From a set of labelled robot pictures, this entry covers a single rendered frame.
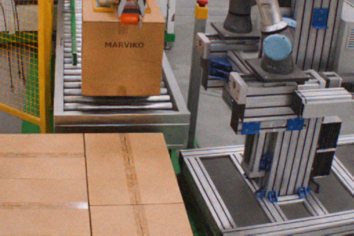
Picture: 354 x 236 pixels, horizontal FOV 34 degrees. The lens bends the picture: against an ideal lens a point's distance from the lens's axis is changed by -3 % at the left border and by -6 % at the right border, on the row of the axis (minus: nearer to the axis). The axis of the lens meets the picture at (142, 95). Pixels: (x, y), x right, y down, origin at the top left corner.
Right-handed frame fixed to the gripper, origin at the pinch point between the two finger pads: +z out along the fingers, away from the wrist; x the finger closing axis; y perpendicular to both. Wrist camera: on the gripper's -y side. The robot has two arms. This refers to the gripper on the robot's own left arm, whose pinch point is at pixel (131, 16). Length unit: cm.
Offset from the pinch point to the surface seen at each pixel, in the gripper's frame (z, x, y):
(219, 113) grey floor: 121, -82, 140
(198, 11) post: 23, -46, 81
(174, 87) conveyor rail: 62, -32, 59
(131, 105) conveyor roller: 67, -7, 47
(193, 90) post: 74, -48, 82
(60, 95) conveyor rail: 62, 32, 50
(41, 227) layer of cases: 67, 38, -57
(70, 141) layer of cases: 67, 26, 9
